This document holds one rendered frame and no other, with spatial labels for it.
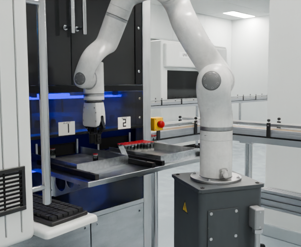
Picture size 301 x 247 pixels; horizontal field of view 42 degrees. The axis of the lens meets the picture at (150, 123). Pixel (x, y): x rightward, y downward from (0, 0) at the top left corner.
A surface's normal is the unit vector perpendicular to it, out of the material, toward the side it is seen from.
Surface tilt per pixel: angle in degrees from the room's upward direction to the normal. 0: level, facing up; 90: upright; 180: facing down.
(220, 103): 126
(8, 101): 90
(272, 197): 90
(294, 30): 90
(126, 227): 90
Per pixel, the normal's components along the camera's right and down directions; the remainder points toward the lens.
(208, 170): -0.64, 0.08
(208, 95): -0.36, 0.65
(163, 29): 0.71, 0.07
